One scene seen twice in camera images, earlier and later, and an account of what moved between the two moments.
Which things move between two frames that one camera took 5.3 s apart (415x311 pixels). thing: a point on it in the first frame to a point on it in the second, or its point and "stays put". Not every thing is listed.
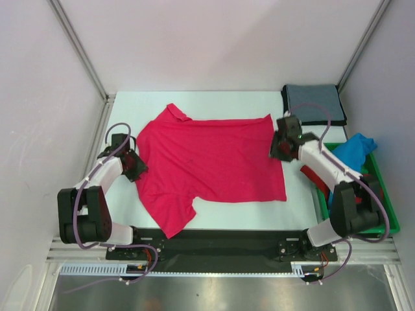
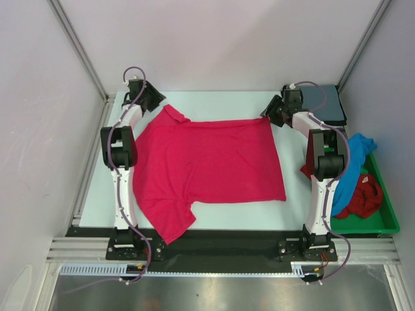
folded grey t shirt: (316, 102) stays put
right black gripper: (274, 153) to (271, 110)
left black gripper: (141, 167) to (157, 98)
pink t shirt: (227, 160) stays put
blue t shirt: (353, 153) stays put
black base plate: (152, 247) stays put
